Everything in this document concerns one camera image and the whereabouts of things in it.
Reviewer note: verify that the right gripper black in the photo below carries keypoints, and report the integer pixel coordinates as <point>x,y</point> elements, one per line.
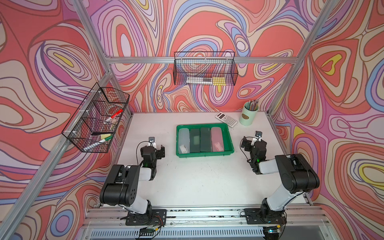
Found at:
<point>247,143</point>

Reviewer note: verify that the black wire basket back wall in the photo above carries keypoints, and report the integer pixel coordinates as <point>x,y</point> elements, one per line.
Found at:
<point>205,64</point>

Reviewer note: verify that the green plastic storage tray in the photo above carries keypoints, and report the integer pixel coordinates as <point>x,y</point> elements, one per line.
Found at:
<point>228,143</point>

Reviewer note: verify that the black wire basket wall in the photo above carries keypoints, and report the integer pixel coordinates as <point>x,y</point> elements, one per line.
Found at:
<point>205,64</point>
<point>89,125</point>

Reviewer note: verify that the pink pencil case front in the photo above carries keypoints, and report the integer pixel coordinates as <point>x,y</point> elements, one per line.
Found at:
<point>217,139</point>

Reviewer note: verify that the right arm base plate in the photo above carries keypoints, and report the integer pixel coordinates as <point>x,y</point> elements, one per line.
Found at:
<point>265,217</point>

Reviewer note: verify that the green white marker in basket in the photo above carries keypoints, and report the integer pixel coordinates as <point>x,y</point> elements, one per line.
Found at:
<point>102,141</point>

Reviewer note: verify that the white calculator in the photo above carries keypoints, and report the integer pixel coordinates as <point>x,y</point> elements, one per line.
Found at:
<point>231,122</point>

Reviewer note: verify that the mint green pen cup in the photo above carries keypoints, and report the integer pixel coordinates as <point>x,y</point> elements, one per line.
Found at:
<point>247,117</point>

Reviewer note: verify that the yellow item in back basket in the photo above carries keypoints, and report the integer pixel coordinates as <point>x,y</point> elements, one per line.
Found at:
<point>219,81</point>

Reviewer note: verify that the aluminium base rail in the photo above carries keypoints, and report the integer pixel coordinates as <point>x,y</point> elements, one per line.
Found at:
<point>303,222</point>

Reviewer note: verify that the red marker in basket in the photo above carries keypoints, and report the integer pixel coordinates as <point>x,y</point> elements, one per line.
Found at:
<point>114,115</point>

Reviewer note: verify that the pens in cup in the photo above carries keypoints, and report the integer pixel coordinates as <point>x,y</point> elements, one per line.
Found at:
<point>252,105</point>

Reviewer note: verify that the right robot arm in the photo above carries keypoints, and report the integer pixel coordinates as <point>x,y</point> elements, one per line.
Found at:
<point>296,174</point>

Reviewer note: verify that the dark green pencil case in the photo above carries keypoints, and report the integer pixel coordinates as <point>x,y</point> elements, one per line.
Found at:
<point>205,140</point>
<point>194,140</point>

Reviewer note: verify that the black wire basket left wall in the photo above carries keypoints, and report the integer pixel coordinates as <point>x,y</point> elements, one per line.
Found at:
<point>89,125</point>

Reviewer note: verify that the clear box in back basket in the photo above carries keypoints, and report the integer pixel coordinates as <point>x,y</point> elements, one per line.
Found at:
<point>199,81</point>

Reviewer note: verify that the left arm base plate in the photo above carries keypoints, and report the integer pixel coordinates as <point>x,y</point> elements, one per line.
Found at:
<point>156,218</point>

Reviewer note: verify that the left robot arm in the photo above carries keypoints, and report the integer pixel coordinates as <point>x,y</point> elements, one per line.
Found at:
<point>122,183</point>

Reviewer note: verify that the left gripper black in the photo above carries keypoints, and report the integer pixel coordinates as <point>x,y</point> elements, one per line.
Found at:
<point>159,153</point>

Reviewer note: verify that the clear frosted pencil case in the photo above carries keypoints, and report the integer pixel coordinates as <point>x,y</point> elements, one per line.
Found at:
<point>184,141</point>

